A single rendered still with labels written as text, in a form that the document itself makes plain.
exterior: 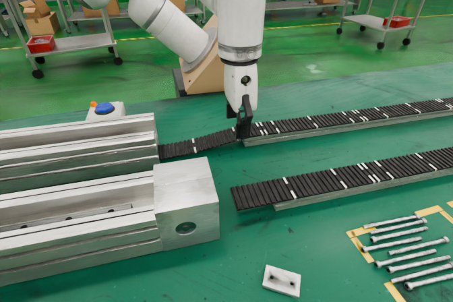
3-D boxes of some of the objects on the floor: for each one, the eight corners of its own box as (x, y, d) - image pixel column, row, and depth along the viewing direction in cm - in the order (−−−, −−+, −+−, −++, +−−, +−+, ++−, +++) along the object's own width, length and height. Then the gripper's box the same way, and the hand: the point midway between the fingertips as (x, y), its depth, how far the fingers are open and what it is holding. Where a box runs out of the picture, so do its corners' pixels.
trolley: (335, 33, 431) (352, -39, 373) (360, 30, 448) (381, -40, 389) (386, 52, 353) (418, -35, 294) (414, 48, 369) (450, -37, 311)
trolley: (116, 52, 355) (94, -36, 296) (123, 65, 315) (100, -33, 257) (28, 65, 316) (-17, -33, 257) (24, 81, 276) (-30, -30, 217)
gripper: (212, 40, 56) (214, 110, 66) (232, 71, 42) (231, 153, 52) (245, 38, 57) (242, 106, 67) (275, 67, 44) (265, 147, 54)
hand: (237, 123), depth 59 cm, fingers open, 8 cm apart
